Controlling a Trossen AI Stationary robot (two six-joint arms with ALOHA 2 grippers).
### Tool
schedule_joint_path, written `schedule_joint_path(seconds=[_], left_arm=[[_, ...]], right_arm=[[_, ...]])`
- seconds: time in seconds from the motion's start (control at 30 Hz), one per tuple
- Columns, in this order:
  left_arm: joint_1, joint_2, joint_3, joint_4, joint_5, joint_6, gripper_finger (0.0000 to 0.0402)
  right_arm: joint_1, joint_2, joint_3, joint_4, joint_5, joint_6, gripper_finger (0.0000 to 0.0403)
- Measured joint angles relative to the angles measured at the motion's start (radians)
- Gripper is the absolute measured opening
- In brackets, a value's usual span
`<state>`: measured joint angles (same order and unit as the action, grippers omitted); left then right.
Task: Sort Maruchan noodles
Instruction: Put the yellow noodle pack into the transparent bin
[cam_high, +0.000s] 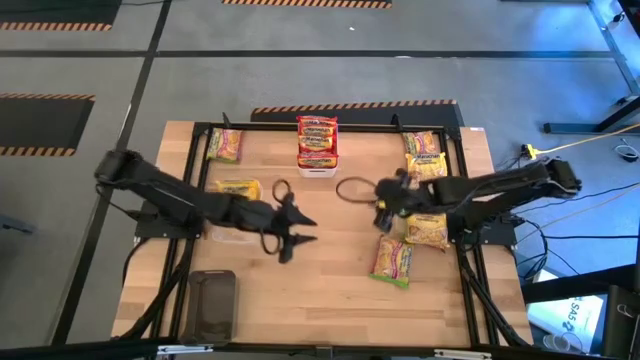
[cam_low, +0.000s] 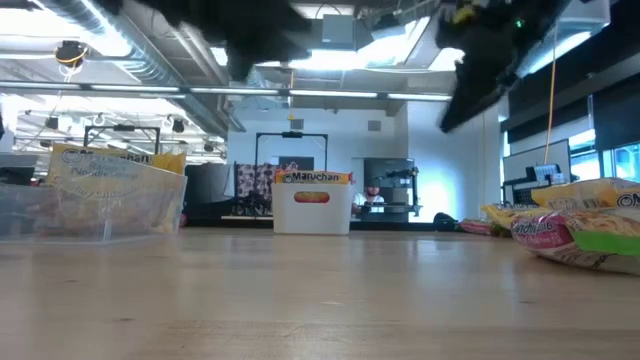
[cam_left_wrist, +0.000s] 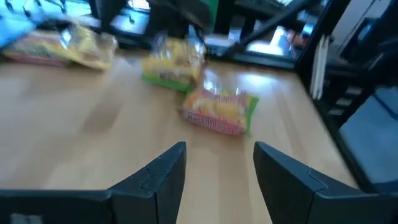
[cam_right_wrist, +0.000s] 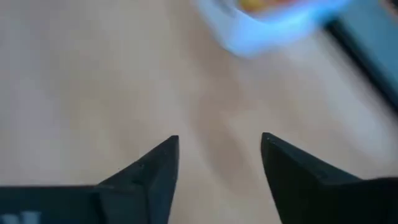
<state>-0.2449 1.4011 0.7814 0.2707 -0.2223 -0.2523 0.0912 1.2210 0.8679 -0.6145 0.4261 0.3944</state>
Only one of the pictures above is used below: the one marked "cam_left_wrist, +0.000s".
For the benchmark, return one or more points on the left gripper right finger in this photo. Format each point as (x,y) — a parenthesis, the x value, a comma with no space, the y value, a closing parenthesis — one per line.
(298,196)

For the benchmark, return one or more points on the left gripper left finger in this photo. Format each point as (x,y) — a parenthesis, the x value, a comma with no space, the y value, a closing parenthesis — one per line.
(155,193)

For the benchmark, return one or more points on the chicken flavor noodle pack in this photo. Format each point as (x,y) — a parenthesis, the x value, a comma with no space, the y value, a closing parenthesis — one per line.
(90,49)
(175,56)

